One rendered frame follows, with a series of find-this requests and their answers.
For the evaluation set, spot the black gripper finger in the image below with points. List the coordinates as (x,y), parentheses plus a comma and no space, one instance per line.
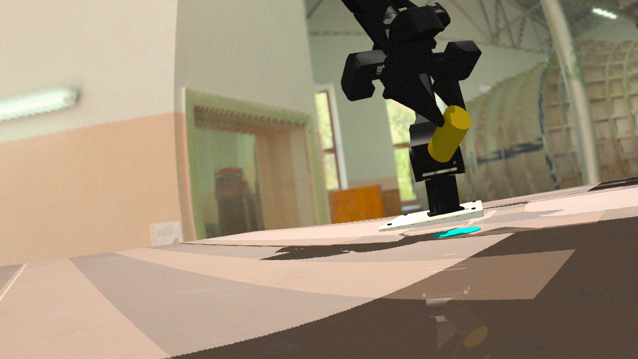
(446,84)
(405,86)

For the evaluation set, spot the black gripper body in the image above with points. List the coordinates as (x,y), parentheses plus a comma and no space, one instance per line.
(363,67)

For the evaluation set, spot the yellow cylinder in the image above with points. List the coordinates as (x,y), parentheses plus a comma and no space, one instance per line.
(447,138)

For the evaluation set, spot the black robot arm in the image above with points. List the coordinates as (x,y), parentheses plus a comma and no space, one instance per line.
(417,24)

